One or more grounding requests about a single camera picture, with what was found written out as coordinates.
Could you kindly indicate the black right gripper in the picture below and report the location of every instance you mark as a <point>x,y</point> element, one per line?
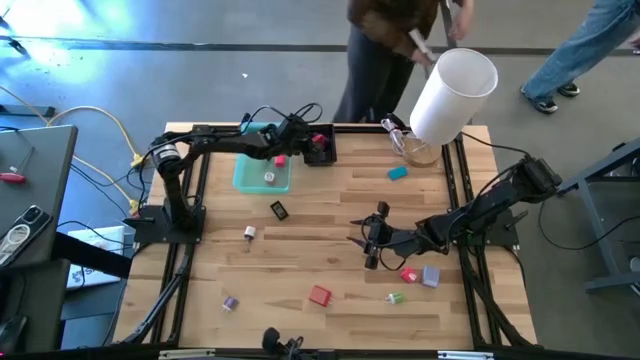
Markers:
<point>385,239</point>

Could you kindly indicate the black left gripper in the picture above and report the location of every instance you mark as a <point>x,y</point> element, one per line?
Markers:
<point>292,137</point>

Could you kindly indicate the plain pink wall charger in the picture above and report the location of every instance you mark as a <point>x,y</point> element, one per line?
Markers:
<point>280,161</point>

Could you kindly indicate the pink wall charger bolt emblem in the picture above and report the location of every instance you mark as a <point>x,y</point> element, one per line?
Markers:
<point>408,274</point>

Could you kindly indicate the pink charger white face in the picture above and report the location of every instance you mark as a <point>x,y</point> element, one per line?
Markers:
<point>270,177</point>

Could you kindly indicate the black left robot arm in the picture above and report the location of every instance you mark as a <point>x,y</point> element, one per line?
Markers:
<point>220,145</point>

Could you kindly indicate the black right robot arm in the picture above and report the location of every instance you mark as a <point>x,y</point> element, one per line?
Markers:
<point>480,212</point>

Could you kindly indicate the small black mesh basket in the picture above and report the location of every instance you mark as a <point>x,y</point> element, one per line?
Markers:
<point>327,159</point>

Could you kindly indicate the teal flat rectangular device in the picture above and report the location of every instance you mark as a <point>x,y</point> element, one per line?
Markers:
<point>397,173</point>

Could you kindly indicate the small green white charger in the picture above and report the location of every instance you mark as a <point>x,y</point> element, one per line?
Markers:
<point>396,298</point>

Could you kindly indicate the teal translucent plastic bin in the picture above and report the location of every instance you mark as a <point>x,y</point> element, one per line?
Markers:
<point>252,182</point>

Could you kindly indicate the black digital clock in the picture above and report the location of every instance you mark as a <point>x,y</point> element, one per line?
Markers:
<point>279,210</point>

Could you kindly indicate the person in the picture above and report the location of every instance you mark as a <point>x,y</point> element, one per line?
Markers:
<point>375,75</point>
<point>585,45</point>

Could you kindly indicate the black front mounting bar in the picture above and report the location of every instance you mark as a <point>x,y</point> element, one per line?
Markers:
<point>400,356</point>

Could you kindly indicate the white shade wooden base lamp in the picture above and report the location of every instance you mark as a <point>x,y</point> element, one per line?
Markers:
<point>450,100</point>

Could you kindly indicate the white stick object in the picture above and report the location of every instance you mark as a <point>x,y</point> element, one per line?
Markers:
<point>420,42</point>

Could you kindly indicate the white cardboard box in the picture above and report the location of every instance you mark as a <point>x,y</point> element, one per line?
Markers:
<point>95,240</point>

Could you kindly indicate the black desk support beam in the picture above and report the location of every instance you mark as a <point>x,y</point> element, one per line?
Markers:
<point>90,255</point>

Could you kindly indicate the dark grey side desk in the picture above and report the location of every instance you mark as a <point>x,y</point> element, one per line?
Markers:
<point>45,165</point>

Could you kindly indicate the smartphone in clear case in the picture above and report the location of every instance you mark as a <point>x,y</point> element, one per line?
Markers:
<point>25,230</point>

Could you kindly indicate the black aluminium rail frame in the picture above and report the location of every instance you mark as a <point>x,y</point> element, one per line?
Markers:
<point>360,129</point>

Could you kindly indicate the lavender grey wall charger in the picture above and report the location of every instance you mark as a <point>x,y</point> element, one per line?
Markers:
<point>430,276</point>

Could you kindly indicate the large red wall charger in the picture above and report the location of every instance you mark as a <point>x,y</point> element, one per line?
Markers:
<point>319,295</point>

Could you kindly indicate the white and black wall charger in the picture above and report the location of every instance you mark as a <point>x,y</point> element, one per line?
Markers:
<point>249,232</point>

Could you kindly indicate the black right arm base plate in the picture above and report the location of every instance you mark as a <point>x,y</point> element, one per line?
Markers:
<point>500,235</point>

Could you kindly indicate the small purple wall charger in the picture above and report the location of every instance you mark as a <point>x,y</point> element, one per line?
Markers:
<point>230,302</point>

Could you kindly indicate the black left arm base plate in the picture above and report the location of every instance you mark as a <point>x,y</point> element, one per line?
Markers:
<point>150,232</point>

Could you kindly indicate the grey metal table frame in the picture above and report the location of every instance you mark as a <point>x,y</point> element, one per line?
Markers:
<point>602,235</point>

